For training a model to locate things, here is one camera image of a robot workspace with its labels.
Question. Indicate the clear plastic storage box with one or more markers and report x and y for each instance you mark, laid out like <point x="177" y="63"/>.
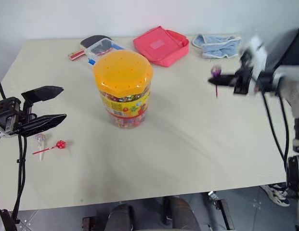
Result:
<point x="116" y="47"/>

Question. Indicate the dark rounded shape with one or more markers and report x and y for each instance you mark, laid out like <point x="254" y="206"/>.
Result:
<point x="120" y="217"/>
<point x="184" y="215"/>

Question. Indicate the red lollipop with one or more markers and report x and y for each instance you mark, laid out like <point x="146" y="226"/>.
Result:
<point x="60" y="144"/>

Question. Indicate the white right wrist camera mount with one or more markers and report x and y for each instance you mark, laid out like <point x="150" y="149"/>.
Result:
<point x="257" y="55"/>

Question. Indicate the white and black sneaker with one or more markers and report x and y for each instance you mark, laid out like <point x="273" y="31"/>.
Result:
<point x="276" y="195"/>

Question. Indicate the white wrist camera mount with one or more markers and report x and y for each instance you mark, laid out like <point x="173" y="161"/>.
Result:
<point x="257" y="55"/>
<point x="0" y="133"/>

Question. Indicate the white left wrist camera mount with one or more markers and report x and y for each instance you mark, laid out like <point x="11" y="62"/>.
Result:
<point x="0" y="133"/>

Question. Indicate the orange plastic jar lid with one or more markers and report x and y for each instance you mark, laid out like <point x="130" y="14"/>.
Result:
<point x="122" y="69"/>

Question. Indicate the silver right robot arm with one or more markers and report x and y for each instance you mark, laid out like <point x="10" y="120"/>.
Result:
<point x="287" y="77"/>

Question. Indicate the pink fabric bag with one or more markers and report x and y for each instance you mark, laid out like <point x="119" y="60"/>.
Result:
<point x="159" y="48"/>

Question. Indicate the clear plastic lollipop jar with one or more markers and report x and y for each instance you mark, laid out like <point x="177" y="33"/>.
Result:
<point x="125" y="110"/>

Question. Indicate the white lollipop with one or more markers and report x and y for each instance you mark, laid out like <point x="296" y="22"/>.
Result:
<point x="40" y="138"/>

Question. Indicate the purple lollipop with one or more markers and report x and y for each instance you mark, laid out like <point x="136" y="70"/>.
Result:
<point x="216" y="71"/>

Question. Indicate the small dark block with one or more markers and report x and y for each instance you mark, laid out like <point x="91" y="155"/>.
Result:
<point x="88" y="223"/>

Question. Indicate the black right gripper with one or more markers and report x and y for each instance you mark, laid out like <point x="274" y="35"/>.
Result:
<point x="242" y="81"/>

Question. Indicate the black table tennis paddle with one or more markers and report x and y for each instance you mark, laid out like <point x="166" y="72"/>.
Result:
<point x="90" y="41"/>

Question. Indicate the light blue towel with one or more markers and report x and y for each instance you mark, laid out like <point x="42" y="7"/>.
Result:
<point x="219" y="48"/>

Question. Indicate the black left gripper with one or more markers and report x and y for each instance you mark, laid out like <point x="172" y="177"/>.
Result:
<point x="10" y="116"/>

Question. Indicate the black metal table bracket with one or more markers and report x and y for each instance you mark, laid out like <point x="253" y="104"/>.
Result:
<point x="222" y="211"/>

